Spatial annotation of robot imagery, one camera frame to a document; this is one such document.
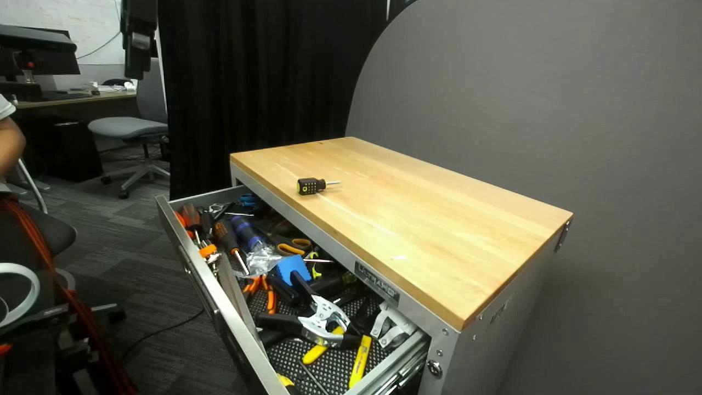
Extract orange cable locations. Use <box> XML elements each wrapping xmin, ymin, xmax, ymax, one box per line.
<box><xmin>0</xmin><ymin>194</ymin><xmax>138</xmax><ymax>395</ymax></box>

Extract grey metal drawer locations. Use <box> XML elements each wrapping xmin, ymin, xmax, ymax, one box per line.
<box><xmin>157</xmin><ymin>187</ymin><xmax>428</xmax><ymax>395</ymax></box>

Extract black computer monitor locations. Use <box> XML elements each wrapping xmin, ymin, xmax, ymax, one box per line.
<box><xmin>0</xmin><ymin>24</ymin><xmax>79</xmax><ymax>79</ymax></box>

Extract blue handled screwdriver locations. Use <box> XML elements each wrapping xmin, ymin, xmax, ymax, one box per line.
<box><xmin>229</xmin><ymin>217</ymin><xmax>276</xmax><ymax>274</ymax></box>

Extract person's forearm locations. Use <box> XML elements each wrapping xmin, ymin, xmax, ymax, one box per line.
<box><xmin>0</xmin><ymin>119</ymin><xmax>27</xmax><ymax>174</ymax></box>

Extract orange handled pliers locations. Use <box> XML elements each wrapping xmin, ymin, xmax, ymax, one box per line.
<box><xmin>241</xmin><ymin>274</ymin><xmax>279</xmax><ymax>316</ymax></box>

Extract blue and black spring clamp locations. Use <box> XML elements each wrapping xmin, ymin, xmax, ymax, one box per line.
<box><xmin>256</xmin><ymin>257</ymin><xmax>351</xmax><ymax>345</ymax></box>

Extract black curtain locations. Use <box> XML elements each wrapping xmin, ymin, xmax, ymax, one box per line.
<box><xmin>157</xmin><ymin>0</ymin><xmax>387</xmax><ymax>198</ymax></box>

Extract small black stubby screwdriver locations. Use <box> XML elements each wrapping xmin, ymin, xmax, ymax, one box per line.
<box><xmin>298</xmin><ymin>178</ymin><xmax>340</xmax><ymax>194</ymax></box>

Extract grey office chair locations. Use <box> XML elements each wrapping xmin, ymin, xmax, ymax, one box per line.
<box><xmin>88</xmin><ymin>58</ymin><xmax>169</xmax><ymax>198</ymax></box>

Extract yellow handled tool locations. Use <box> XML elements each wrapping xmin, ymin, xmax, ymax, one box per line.
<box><xmin>346</xmin><ymin>336</ymin><xmax>373</xmax><ymax>388</ymax></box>

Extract grey cabinet with wooden top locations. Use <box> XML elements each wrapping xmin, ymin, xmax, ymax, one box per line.
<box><xmin>231</xmin><ymin>136</ymin><xmax>572</xmax><ymax>395</ymax></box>

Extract wooden desk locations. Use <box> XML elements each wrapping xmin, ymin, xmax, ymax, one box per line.
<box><xmin>16</xmin><ymin>94</ymin><xmax>135</xmax><ymax>182</ymax></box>

